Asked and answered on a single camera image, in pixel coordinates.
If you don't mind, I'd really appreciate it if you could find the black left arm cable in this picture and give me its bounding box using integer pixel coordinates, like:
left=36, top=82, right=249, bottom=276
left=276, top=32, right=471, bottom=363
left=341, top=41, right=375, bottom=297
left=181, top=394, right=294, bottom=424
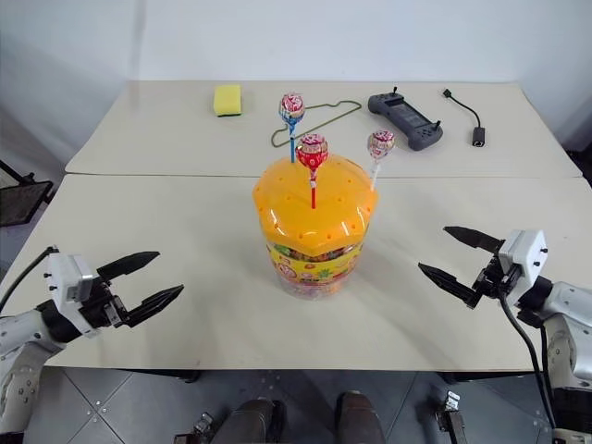
left=0, top=246, right=60, bottom=314

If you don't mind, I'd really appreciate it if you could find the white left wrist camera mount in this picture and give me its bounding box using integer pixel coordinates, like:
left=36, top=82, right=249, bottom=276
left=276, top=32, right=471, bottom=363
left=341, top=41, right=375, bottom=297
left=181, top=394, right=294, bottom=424
left=45, top=252, right=99, bottom=339

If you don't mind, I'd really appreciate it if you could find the green wire hanger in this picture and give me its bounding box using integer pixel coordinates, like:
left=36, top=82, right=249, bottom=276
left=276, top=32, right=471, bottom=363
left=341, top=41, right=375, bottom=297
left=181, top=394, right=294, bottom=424
left=270, top=99, right=364, bottom=151

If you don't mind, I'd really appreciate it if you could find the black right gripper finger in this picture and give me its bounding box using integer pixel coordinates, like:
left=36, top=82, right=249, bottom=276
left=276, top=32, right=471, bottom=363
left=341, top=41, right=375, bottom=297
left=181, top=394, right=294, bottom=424
left=417, top=262, right=483, bottom=311
left=443, top=226, right=506, bottom=253

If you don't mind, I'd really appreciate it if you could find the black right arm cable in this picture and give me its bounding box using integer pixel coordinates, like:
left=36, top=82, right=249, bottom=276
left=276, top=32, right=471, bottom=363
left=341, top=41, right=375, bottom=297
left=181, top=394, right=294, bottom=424
left=498, top=284, right=559, bottom=431

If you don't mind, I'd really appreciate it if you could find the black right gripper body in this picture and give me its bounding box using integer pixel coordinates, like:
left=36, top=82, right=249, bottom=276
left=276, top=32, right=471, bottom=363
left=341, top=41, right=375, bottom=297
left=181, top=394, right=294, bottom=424
left=472, top=253, right=522, bottom=298

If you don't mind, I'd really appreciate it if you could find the lollipop with blue stick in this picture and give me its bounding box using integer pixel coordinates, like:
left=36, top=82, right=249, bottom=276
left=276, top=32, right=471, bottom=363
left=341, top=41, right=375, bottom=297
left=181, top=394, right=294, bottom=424
left=277, top=92, right=307, bottom=166

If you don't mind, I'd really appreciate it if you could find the dark brown rounded shape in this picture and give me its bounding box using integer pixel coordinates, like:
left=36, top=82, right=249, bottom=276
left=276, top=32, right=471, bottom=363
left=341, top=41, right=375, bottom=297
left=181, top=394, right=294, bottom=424
left=224, top=398, right=286, bottom=444
left=335, top=390, right=386, bottom=444

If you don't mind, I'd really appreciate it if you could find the black clamp with white label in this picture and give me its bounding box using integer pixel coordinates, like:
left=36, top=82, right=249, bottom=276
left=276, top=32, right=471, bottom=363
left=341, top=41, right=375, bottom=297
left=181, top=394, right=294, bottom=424
left=434, top=390, right=469, bottom=444

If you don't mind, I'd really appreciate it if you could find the black cable adapter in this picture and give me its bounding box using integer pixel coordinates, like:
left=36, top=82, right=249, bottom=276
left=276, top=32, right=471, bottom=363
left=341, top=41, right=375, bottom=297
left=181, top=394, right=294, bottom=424
left=442, top=88, right=488, bottom=150

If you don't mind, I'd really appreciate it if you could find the red lollipop with red stick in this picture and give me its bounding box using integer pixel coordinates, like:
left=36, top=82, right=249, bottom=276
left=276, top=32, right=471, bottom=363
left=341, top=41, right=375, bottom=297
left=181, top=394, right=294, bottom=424
left=295, top=132, right=330, bottom=210

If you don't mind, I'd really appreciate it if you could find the lollipop jar with orange lid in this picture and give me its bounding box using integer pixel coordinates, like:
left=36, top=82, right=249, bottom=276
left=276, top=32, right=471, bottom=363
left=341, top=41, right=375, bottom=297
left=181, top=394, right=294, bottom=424
left=253, top=154, right=382, bottom=302

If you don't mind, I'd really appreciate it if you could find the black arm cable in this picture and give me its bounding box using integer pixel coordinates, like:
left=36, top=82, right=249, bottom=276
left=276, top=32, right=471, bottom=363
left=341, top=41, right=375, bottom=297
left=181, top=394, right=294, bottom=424
left=498, top=284, right=559, bottom=431
left=0, top=246, right=60, bottom=314

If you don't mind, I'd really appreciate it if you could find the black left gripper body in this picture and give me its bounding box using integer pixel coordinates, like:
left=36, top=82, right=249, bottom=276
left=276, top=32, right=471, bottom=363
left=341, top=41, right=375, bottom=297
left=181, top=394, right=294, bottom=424
left=80, top=275, right=133, bottom=332

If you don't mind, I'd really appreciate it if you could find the black metal frame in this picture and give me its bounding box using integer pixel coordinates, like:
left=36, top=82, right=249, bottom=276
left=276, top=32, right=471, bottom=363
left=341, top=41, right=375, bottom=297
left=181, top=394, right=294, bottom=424
left=0, top=159, right=55, bottom=228

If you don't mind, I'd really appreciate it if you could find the grey handheld controller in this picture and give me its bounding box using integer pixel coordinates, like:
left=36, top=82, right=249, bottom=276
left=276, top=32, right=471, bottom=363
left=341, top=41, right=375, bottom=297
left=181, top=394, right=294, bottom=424
left=367, top=85, right=444, bottom=153

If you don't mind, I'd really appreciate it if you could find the lollipop with white stick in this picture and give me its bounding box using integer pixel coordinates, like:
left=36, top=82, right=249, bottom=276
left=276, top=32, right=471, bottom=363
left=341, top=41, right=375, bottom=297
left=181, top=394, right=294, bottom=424
left=366, top=129, right=398, bottom=192

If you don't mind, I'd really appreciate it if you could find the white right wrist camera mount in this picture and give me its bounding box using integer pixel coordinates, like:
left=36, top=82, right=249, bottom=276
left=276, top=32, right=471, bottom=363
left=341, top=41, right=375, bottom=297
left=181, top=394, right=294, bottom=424
left=497, top=228, right=549, bottom=302

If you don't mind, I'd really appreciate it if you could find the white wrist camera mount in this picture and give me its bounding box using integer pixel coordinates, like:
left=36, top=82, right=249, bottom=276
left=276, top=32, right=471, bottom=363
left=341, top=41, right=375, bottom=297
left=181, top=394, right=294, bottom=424
left=497, top=228, right=549, bottom=302
left=45, top=252, right=99, bottom=339

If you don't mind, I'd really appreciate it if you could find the yellow sponge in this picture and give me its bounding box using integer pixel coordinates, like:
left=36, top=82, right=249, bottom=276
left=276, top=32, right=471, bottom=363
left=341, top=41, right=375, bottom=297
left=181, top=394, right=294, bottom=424
left=213, top=83, right=244, bottom=118

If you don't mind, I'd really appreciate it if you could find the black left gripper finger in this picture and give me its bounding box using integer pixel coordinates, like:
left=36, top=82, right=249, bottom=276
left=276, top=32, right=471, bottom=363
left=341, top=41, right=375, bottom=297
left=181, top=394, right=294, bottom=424
left=96, top=251, right=161, bottom=282
left=124, top=284, right=186, bottom=328

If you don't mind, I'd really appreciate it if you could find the small grey black device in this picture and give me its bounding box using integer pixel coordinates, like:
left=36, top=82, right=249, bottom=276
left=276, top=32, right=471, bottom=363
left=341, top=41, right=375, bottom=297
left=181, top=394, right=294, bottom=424
left=174, top=411, right=216, bottom=444

